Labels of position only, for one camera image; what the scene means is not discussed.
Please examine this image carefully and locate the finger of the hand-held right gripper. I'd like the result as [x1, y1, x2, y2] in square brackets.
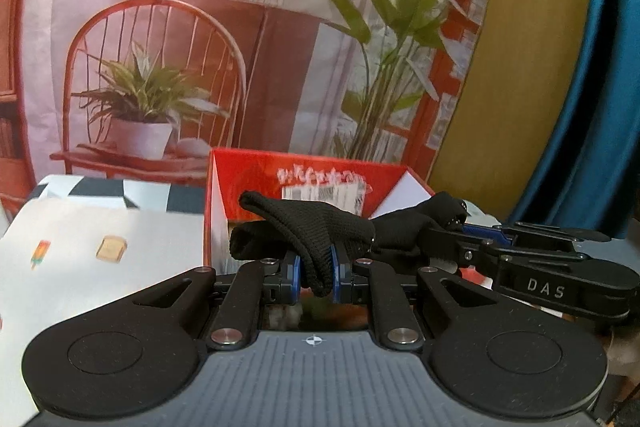
[462, 222, 611, 253]
[425, 227, 501, 288]

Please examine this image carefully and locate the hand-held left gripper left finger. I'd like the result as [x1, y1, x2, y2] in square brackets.
[132, 254, 302, 351]

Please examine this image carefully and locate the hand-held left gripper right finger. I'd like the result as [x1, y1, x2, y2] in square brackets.
[330, 246, 481, 353]

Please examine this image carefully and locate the black knit sock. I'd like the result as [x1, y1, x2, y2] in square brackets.
[229, 191, 468, 298]

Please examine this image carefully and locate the red strawberry print cardboard box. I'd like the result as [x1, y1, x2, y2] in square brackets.
[202, 148, 436, 280]

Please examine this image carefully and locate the blue curtain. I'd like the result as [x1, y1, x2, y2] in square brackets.
[510, 0, 640, 240]

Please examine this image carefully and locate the cartoon bear printed mat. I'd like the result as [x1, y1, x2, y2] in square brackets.
[0, 197, 207, 408]

